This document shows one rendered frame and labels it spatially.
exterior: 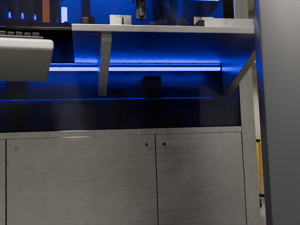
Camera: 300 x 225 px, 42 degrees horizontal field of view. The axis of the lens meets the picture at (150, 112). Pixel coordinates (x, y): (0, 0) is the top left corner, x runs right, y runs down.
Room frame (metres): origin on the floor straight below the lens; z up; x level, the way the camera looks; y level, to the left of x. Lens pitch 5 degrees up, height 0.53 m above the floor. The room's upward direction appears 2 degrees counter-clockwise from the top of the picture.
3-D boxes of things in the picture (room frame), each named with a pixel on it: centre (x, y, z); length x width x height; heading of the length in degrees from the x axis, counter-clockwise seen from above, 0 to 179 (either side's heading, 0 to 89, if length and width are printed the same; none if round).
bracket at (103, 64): (1.29, 0.15, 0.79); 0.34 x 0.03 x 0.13; 10
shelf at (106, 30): (1.35, -0.09, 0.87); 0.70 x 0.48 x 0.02; 100
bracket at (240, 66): (1.38, -0.34, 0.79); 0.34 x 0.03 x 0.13; 10
